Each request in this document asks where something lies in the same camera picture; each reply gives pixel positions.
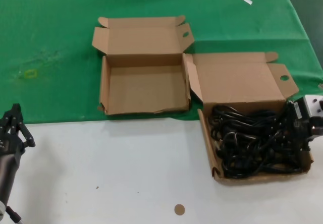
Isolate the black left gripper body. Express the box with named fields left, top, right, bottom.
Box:
left=0, top=132, right=26, bottom=159

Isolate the grey connector cable left arm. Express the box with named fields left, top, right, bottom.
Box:
left=5, top=205, right=24, bottom=224

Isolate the green table cloth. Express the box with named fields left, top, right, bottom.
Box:
left=0, top=0, right=323, bottom=128

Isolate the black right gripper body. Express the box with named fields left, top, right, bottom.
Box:
left=295, top=118, right=323, bottom=144

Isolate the cardboard box with oval hole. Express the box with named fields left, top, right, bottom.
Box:
left=91, top=15, right=194, bottom=116

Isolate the cardboard box with round hole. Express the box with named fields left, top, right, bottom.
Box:
left=183, top=51, right=314, bottom=186

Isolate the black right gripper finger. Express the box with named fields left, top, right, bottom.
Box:
left=300, top=138, right=313, bottom=154

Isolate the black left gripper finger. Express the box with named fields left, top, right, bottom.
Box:
left=4, top=103, right=36, bottom=148

